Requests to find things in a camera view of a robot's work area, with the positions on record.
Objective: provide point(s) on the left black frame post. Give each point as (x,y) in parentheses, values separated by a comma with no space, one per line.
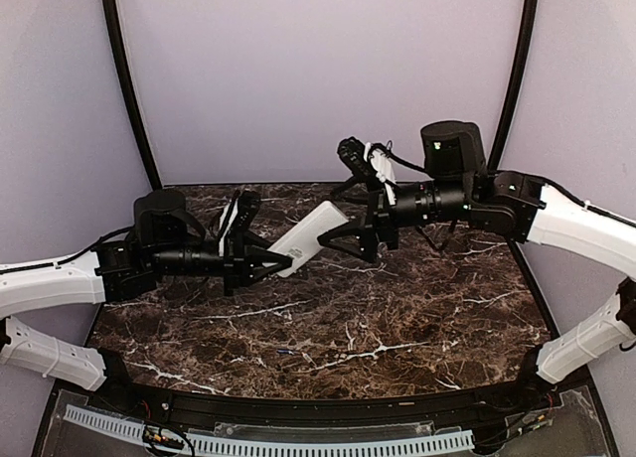
(128,92)

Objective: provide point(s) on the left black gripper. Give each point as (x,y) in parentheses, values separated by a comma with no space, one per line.
(240,256)

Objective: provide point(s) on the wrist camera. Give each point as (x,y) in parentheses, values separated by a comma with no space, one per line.
(368,161)
(230,214)

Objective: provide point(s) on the white slotted cable duct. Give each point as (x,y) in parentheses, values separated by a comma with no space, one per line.
(251,440)

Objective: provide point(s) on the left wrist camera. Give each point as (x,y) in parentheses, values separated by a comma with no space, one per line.
(230,214)

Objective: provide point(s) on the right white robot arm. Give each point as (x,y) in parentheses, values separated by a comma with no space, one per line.
(514,205)

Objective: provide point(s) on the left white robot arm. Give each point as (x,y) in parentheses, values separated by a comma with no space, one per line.
(164,240)

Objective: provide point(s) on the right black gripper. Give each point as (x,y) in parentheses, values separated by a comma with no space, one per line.
(362,228)

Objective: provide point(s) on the right black frame post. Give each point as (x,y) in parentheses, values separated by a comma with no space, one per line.
(517,72)

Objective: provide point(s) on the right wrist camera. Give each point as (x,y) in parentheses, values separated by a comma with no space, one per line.
(368,161)

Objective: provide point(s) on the black curved front rail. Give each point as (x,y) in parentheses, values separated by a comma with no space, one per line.
(488,406)

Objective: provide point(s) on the black frame post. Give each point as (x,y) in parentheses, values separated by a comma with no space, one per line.
(128,92)
(517,72)

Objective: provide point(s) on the white remote control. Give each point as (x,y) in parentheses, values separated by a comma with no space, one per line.
(301,242)

